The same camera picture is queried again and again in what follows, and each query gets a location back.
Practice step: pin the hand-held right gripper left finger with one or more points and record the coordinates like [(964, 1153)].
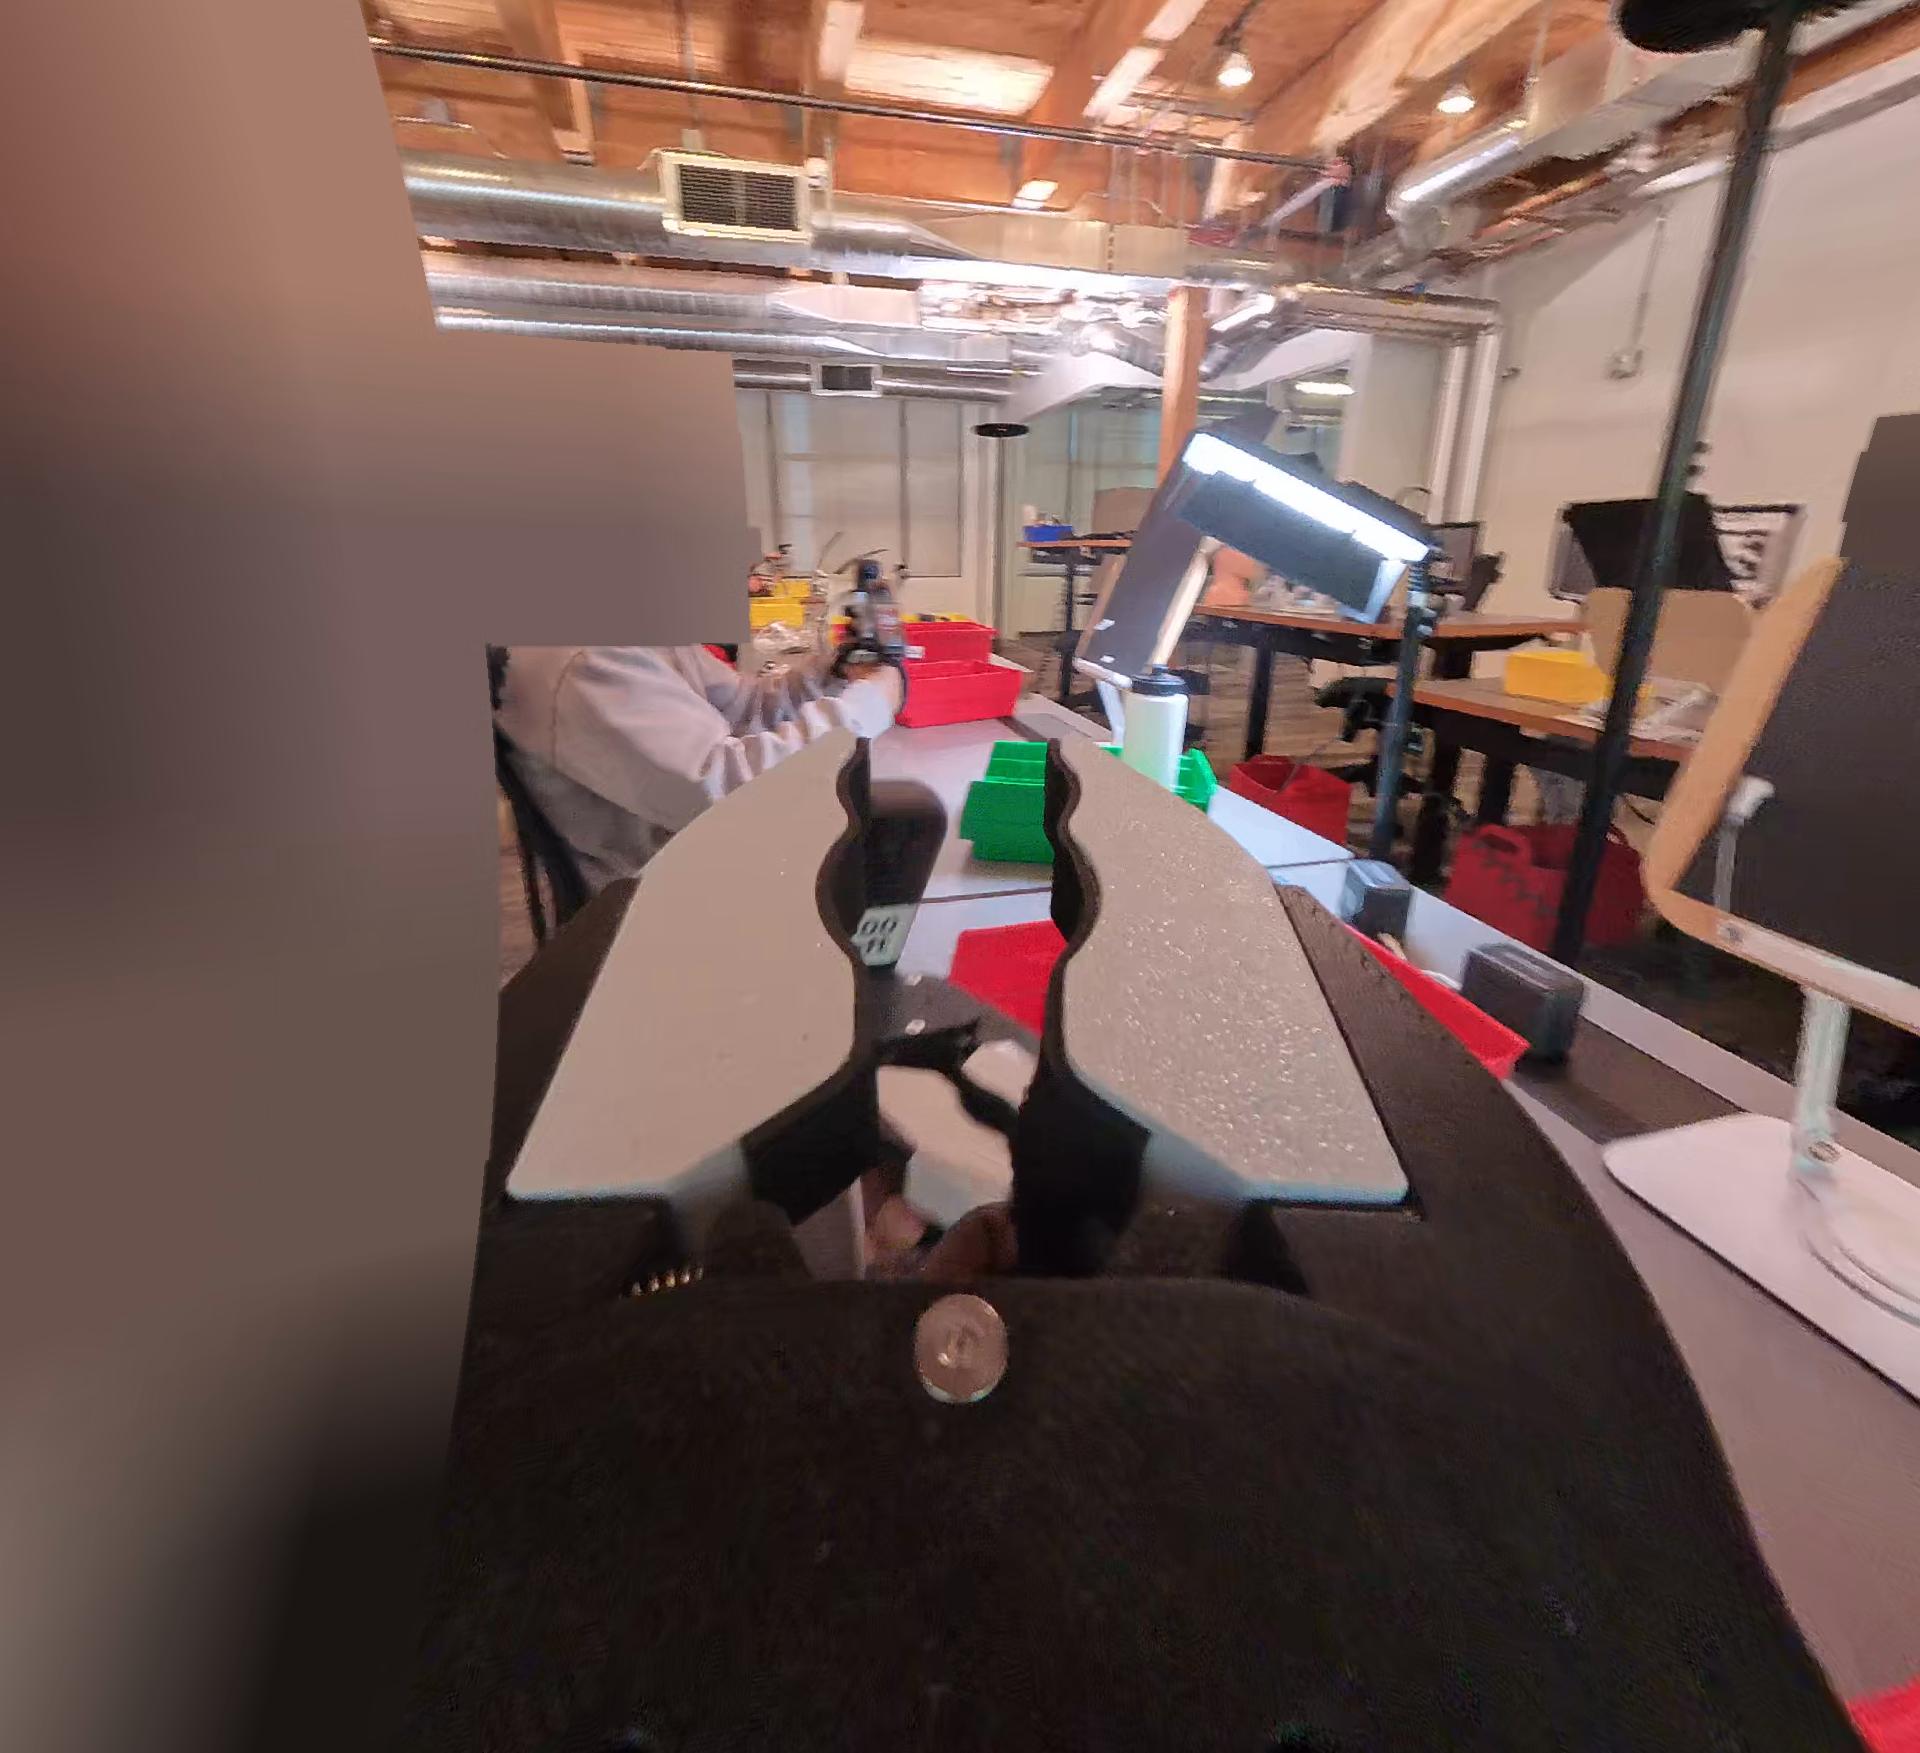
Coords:
[(707, 1003)]

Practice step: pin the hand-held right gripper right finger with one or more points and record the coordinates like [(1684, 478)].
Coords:
[(1217, 1022)]

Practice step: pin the person's right hand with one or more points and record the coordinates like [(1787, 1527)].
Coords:
[(944, 1245)]

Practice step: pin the green plastic bin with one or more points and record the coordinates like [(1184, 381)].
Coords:
[(1003, 818)]

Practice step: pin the red parts-filled plastic bin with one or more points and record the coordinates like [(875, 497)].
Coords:
[(1003, 974)]

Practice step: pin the small red bin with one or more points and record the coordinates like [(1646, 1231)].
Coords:
[(962, 697), (954, 641)]

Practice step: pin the black pole clamp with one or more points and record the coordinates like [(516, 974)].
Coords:
[(1376, 897), (1524, 1003)]

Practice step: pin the red fabric bag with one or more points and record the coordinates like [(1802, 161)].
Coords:
[(1289, 801), (1542, 883)]

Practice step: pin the yellow plastic bin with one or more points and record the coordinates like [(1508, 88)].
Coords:
[(1559, 677), (780, 608)]

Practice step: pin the white bottle black cap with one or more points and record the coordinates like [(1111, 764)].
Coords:
[(1155, 731)]

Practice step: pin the black light stand pole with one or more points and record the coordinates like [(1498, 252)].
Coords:
[(1398, 717)]

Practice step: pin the grey panel on stand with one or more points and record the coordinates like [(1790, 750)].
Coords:
[(1130, 583)]

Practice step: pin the black floor lamp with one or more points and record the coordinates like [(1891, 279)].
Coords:
[(1003, 508)]

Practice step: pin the wooden office desk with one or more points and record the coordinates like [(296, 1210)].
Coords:
[(1320, 623), (1501, 717)]

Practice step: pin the LED panel light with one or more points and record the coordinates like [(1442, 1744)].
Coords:
[(1304, 537)]

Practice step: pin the cardboard box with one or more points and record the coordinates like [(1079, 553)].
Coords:
[(1679, 641)]

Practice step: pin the black monitor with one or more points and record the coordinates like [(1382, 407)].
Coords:
[(1649, 543)]

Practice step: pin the white air vent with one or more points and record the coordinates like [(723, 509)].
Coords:
[(738, 194)]

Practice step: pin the silver air duct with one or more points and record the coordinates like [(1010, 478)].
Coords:
[(522, 209)]

